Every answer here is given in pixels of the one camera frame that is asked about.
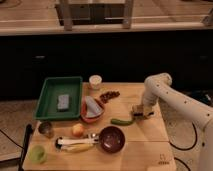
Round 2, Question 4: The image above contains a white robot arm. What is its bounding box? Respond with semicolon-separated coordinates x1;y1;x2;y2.
132;73;213;171

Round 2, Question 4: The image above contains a white cup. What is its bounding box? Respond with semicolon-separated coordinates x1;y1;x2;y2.
89;75;102;90

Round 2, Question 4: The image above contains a grey sponge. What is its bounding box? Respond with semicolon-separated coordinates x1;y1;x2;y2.
57;94;69;111

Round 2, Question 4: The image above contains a purple bowl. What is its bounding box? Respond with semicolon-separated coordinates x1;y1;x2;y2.
99;126;125;153

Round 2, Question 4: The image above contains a peach apple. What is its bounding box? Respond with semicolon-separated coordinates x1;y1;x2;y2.
72;123;84;137

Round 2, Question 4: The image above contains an orange bowl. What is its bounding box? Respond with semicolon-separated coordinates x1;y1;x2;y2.
80;98;105;124

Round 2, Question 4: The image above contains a small metal cup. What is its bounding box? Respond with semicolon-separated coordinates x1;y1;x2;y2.
38;121;54;138

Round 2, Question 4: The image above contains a yellow banana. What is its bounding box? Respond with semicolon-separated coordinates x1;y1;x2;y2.
62;144;93;153

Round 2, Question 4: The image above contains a brown grapes bunch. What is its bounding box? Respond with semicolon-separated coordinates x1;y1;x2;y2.
100;91;120;103

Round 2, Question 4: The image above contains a black cable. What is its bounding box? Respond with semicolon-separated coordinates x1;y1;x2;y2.
168;122;199;171

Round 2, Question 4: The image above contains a green plastic tray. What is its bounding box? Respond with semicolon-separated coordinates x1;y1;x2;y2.
35;76;82;121

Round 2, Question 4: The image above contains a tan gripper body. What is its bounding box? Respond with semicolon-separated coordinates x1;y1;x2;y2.
132;105;154;119

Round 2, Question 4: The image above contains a black bar at table edge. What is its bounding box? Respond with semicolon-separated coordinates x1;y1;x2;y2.
18;124;33;171

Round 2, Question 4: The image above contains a green plastic cup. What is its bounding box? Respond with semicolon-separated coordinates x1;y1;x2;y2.
28;145;47;164

